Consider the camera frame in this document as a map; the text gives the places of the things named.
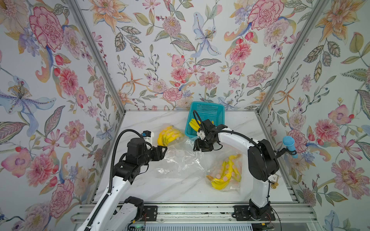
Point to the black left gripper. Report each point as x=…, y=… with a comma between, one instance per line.
x=157, y=152

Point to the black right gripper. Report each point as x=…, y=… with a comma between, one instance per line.
x=198, y=146

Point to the yellow banana bunch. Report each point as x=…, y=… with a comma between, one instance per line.
x=169, y=135
x=197, y=125

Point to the clear zip-top bag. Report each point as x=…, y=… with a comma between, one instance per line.
x=182, y=162

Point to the pink dotted zip bag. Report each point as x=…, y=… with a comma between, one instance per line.
x=221, y=155

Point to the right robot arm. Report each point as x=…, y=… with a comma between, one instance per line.
x=261, y=159

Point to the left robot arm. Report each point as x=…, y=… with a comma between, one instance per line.
x=140, y=152

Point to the teal plastic basket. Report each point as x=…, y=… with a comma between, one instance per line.
x=213, y=112

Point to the small printed card box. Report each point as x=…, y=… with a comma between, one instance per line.
x=273, y=180

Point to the blue microphone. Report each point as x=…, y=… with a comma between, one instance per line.
x=289, y=143

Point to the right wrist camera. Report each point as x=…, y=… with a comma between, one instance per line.
x=201, y=134

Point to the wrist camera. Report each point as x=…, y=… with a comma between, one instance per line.
x=146, y=134
x=201, y=134

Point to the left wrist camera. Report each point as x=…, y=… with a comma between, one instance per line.
x=146, y=134

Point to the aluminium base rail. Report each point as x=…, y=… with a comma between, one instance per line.
x=282, y=216

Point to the aluminium corner post left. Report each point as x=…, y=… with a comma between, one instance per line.
x=78, y=16

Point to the aluminium corner post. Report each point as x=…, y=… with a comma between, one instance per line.
x=297, y=46
x=78, y=16

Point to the aluminium corner post right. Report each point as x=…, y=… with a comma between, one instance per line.
x=297, y=46

